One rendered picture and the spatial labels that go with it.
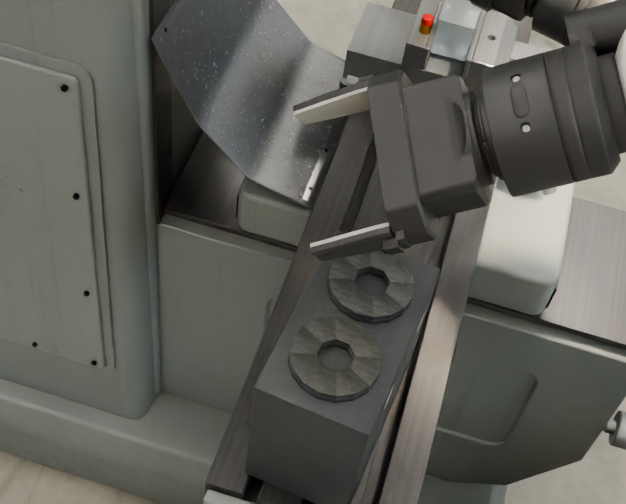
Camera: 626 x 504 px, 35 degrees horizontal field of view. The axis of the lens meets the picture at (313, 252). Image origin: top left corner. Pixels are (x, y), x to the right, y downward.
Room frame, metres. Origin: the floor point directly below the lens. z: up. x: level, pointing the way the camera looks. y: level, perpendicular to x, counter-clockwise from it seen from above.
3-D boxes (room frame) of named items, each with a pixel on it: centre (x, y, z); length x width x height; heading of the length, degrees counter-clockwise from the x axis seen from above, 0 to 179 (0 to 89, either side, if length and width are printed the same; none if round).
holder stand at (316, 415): (0.57, -0.05, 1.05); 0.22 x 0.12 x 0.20; 165
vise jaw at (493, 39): (1.16, -0.21, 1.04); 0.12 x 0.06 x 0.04; 171
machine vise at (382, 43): (1.16, -0.18, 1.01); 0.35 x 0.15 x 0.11; 81
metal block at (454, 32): (1.17, -0.15, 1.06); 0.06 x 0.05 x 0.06; 171
